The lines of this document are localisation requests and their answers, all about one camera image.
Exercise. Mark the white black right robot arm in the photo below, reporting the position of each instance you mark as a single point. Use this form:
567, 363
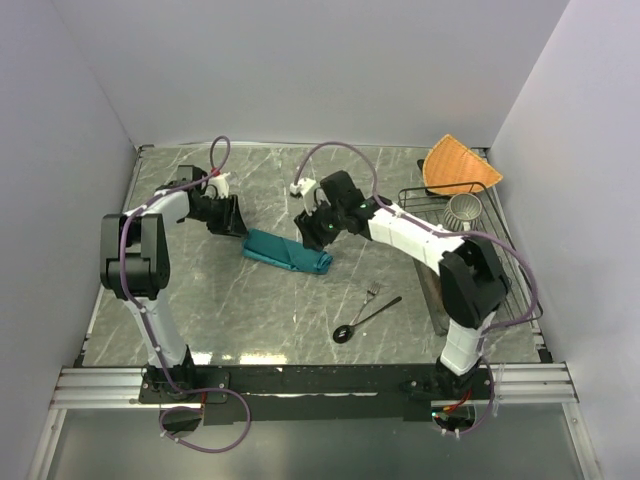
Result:
472, 280

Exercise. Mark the teal satin napkin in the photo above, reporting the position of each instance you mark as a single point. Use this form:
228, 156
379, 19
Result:
284, 253

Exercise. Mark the orange woven fan basket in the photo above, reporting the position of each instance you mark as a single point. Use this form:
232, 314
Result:
450, 168

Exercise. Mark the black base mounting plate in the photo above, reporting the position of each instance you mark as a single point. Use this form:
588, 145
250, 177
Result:
230, 394

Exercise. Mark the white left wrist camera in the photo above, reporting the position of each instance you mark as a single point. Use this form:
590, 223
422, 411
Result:
223, 184

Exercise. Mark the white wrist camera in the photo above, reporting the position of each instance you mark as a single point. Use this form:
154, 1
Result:
223, 184
304, 188

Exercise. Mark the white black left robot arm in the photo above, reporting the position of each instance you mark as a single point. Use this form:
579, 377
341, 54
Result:
135, 265

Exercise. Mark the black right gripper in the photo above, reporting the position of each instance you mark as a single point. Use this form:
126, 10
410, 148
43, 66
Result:
309, 231

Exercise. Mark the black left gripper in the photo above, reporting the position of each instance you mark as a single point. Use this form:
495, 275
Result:
230, 222

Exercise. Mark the silver fork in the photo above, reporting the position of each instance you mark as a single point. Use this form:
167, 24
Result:
371, 292

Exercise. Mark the black spoon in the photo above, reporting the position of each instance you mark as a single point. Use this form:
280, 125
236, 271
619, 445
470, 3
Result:
344, 333

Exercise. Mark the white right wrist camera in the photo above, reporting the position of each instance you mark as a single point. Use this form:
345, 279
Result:
304, 188

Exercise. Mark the black wire dish rack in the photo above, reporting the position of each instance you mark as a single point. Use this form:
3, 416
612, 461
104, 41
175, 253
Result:
429, 207

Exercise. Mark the aluminium rail frame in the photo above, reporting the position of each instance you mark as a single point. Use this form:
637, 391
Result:
114, 388

